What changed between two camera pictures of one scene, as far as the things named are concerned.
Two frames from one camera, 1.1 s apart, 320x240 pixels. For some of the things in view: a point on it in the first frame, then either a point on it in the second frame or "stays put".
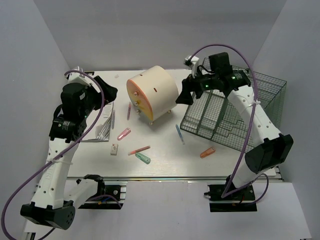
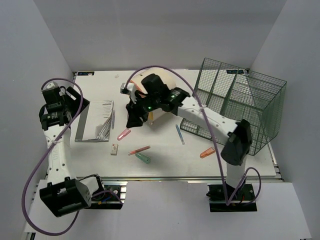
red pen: [139, 150] stays put
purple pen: [113, 118] stays put
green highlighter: [142, 157] stays put
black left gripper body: [94, 101] -> [65, 104]
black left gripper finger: [109, 93] -> [74, 106]
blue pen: [180, 134] stays put
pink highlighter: [124, 133] stays put
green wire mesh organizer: [212, 116] stays put
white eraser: [114, 149] stays put
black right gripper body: [202, 83] -> [148, 104]
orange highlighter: [207, 152] stays put
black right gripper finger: [185, 96] -> [135, 117]
